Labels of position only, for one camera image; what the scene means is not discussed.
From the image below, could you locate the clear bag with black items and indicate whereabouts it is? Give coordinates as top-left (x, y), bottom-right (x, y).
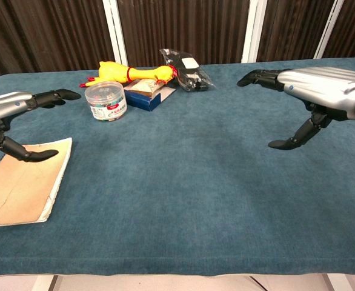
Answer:
top-left (159, 47), bottom-right (217, 92)

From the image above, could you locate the white partition post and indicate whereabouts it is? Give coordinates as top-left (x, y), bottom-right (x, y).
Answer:
top-left (102, 0), bottom-right (128, 66)
top-left (241, 0), bottom-right (268, 64)
top-left (313, 0), bottom-right (345, 59)

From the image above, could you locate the spiral notebook with kraft cover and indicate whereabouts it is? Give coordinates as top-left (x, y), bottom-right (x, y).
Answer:
top-left (0, 137), bottom-right (73, 229)

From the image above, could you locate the dark brown pleated curtain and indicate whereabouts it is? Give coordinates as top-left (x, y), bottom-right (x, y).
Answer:
top-left (0, 0), bottom-right (355, 76)

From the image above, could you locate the blue cardboard box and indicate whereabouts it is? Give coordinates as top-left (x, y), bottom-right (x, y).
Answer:
top-left (123, 78), bottom-right (178, 112)

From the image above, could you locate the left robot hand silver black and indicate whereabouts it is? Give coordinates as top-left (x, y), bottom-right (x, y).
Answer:
top-left (0, 89), bottom-right (82, 163)

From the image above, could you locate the white table leg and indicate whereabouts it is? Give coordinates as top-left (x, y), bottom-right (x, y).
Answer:
top-left (325, 274), bottom-right (351, 291)
top-left (31, 275), bottom-right (59, 291)

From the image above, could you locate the yellow rubber chicken toy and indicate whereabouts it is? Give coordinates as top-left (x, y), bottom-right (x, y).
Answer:
top-left (79, 61), bottom-right (178, 89)

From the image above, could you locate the clear plastic jar of clips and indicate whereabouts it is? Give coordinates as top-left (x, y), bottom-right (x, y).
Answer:
top-left (84, 81), bottom-right (128, 122)

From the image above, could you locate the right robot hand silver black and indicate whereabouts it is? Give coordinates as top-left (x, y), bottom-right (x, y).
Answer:
top-left (236, 67), bottom-right (355, 151)

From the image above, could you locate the blue table cloth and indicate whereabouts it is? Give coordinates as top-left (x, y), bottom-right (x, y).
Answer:
top-left (0, 56), bottom-right (355, 277)

